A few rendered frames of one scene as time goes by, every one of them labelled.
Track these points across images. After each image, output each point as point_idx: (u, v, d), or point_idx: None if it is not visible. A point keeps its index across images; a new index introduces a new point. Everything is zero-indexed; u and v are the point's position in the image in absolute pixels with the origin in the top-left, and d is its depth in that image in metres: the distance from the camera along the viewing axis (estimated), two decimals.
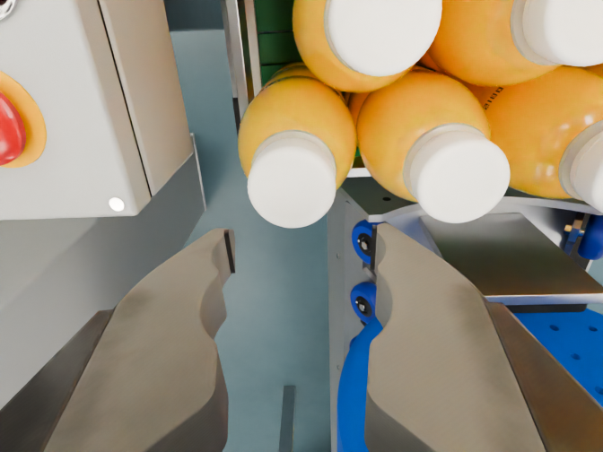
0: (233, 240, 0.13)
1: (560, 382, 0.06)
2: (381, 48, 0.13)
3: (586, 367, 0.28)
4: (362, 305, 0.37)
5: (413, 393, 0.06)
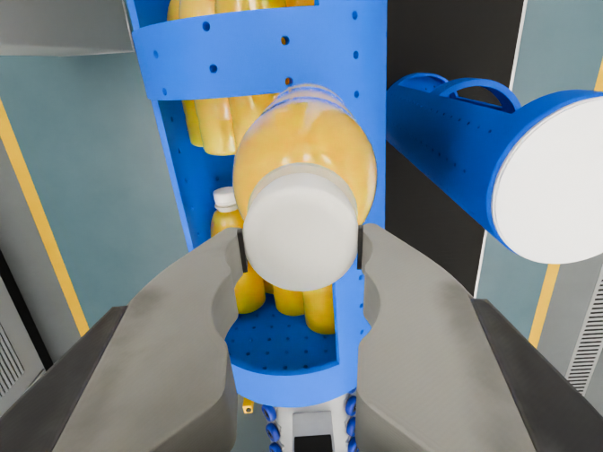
0: None
1: (545, 376, 0.06)
2: None
3: None
4: None
5: (402, 392, 0.06)
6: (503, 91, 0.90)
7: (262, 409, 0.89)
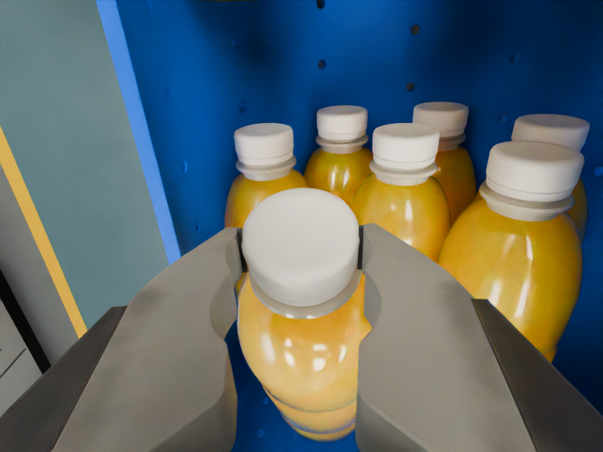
0: None
1: (546, 376, 0.06)
2: None
3: None
4: None
5: (403, 392, 0.06)
6: None
7: None
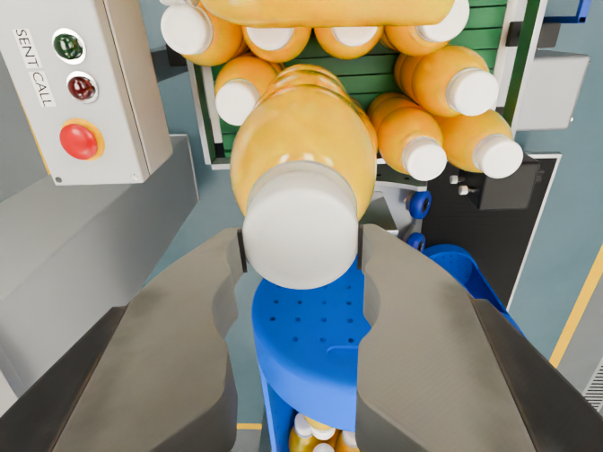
0: None
1: (545, 376, 0.06)
2: (236, 116, 0.34)
3: None
4: None
5: (402, 392, 0.06)
6: None
7: None
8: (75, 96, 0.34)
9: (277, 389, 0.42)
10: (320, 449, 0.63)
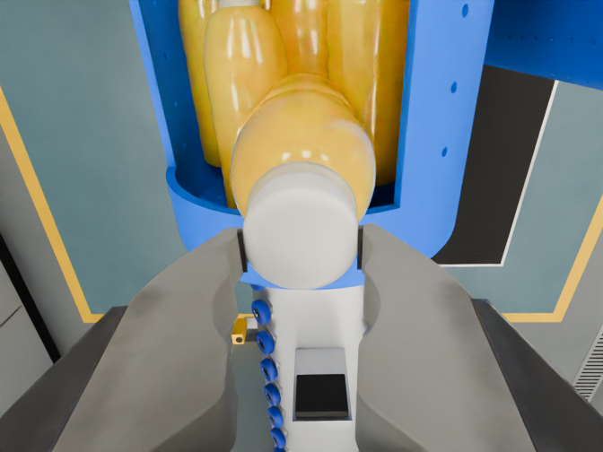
0: None
1: (545, 376, 0.06)
2: None
3: None
4: None
5: (402, 392, 0.06)
6: None
7: (257, 339, 0.68)
8: None
9: None
10: None
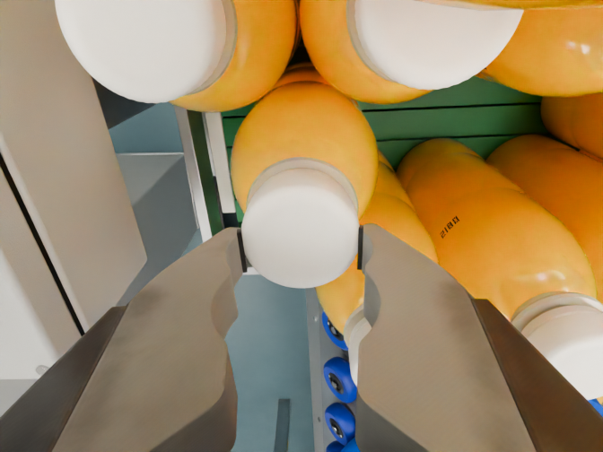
0: None
1: (545, 376, 0.06)
2: (299, 267, 0.12)
3: None
4: (335, 384, 0.36)
5: (402, 392, 0.06)
6: (592, 404, 0.90)
7: None
8: None
9: None
10: None
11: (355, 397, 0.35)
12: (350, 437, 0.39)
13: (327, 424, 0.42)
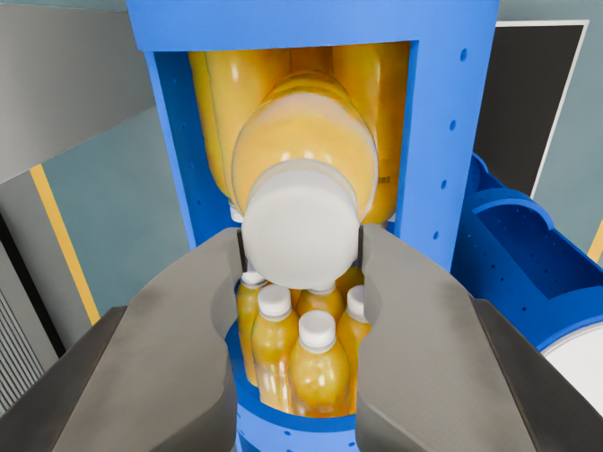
0: None
1: (545, 376, 0.06)
2: (299, 268, 0.12)
3: None
4: None
5: (403, 392, 0.06)
6: (537, 210, 0.90)
7: None
8: None
9: (147, 34, 0.23)
10: (270, 290, 0.44)
11: None
12: None
13: None
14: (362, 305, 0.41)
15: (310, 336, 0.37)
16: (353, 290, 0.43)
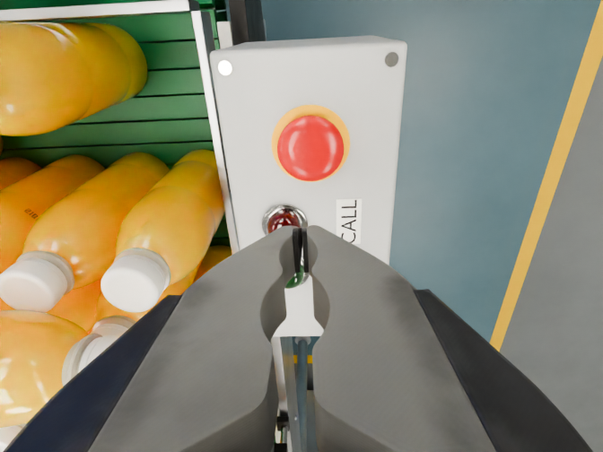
0: (301, 239, 0.13)
1: (485, 355, 0.07)
2: None
3: None
4: None
5: (359, 391, 0.06)
6: None
7: None
8: (288, 223, 0.22)
9: None
10: None
11: None
12: None
13: None
14: None
15: None
16: None
